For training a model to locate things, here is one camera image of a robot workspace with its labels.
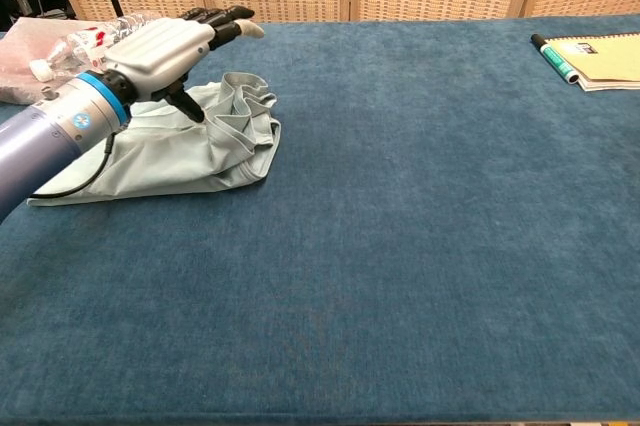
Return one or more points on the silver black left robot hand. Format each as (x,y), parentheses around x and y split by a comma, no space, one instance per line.
(155,53)

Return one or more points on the light blue t-shirt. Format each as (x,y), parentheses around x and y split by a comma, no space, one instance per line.
(175,161)

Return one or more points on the blue grey left robot arm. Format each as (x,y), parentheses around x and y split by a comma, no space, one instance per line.
(45,136)

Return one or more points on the clear plastic water bottle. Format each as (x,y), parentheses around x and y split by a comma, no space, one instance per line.
(75,48)

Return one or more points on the translucent pouch with red contents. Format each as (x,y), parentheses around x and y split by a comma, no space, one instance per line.
(15,46)

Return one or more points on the blue velvet table cover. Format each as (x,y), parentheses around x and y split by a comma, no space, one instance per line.
(400,271)

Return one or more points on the green and black marker pen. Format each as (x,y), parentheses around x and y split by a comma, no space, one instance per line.
(556,59)

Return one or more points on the brown spiral notebook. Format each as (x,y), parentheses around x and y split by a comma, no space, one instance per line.
(612,61)

